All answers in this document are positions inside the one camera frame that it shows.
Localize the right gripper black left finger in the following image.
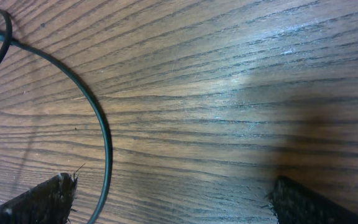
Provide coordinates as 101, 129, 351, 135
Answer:
0, 173, 78, 224

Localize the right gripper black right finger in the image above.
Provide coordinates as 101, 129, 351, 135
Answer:
267, 175, 358, 224

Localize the black USB-A cable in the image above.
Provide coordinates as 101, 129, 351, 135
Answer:
0, 6, 114, 224

